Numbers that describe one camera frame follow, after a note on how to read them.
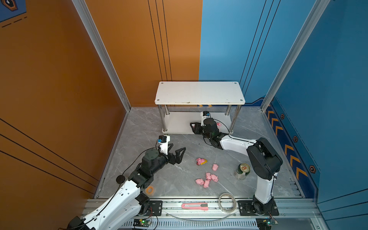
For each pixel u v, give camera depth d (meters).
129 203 0.51
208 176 0.83
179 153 0.67
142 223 0.71
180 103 0.76
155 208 0.74
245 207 0.72
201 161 0.87
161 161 0.66
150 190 0.79
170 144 0.78
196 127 0.82
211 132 0.72
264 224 0.70
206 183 0.80
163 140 0.65
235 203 0.74
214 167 0.86
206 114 0.82
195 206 0.74
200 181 0.81
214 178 0.81
